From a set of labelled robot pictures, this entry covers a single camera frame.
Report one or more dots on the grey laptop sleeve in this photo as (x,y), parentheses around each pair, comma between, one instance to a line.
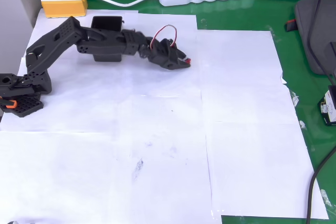
(323,24)

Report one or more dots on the orange clamp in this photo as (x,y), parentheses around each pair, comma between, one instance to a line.
(10,104)

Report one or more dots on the black open box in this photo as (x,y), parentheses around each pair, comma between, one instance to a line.
(106,23)

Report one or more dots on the small black white carton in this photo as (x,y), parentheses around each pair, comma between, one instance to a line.
(329,108)

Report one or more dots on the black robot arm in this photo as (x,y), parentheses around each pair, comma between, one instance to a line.
(52,40)

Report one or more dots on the small red object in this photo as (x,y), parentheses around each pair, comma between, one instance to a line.
(188,61)

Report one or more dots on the green desk mat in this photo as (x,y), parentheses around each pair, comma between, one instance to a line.
(236,16)

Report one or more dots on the yellow cardboard box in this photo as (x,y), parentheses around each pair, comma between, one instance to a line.
(64,1)

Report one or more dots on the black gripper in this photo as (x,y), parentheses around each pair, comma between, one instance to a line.
(170,59)

